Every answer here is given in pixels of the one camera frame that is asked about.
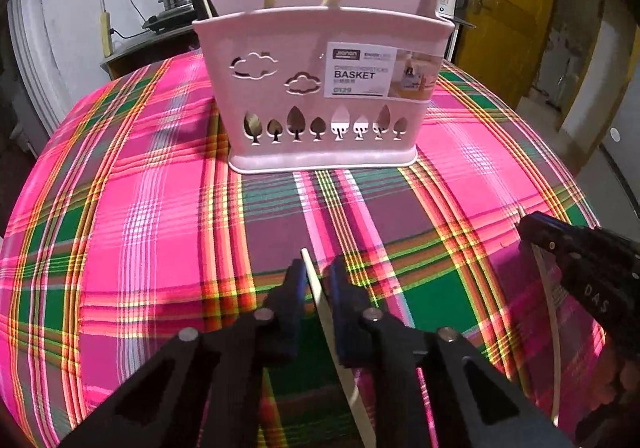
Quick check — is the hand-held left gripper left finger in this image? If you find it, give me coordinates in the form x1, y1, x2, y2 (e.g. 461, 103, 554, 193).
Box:
57, 259, 308, 448

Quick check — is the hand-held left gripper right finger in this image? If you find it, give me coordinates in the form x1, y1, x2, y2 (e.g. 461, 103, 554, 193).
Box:
327, 255, 576, 448

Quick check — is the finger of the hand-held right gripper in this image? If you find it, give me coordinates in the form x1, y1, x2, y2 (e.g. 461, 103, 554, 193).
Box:
529, 211, 603, 244
515, 215, 608, 281

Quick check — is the pink plastic utensil basket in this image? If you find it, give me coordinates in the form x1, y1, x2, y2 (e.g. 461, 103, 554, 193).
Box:
192, 0, 456, 175

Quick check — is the pink plaid tablecloth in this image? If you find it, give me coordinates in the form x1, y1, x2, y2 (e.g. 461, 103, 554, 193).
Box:
0, 50, 608, 448

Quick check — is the yellow door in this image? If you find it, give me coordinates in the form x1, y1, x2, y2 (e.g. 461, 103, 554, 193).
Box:
457, 0, 559, 100

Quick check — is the dark cabinet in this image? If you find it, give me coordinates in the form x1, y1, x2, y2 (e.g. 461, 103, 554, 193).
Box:
100, 30, 203, 80

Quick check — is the gas stove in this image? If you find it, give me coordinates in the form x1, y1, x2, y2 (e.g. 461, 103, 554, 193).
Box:
142, 8, 197, 35

